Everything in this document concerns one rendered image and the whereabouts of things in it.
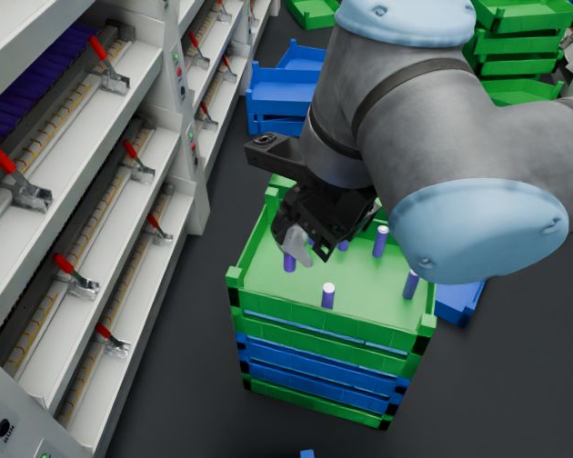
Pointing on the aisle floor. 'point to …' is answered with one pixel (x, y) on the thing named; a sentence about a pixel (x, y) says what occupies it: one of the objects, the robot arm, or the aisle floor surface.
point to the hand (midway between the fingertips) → (290, 239)
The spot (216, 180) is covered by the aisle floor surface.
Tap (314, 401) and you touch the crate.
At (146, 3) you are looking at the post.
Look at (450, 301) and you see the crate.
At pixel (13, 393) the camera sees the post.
